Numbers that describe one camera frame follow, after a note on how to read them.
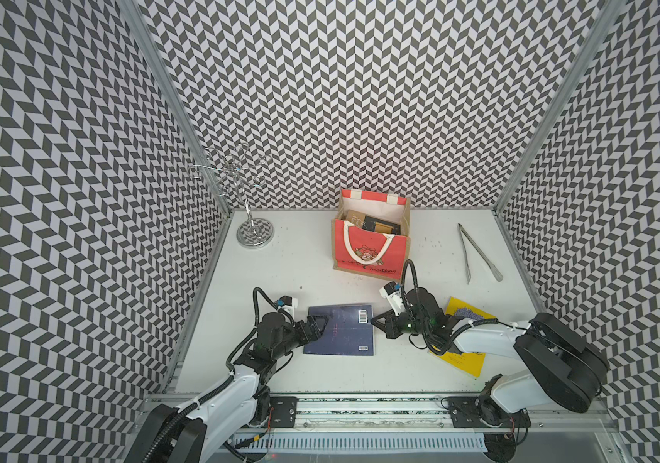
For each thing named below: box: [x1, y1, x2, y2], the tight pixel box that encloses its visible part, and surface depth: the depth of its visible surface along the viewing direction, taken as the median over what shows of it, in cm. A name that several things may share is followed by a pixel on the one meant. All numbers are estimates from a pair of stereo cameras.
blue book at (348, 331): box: [302, 304, 375, 356], surface depth 86 cm
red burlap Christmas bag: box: [330, 188, 412, 281], surface depth 92 cm
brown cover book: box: [345, 209, 366, 229], surface depth 101 cm
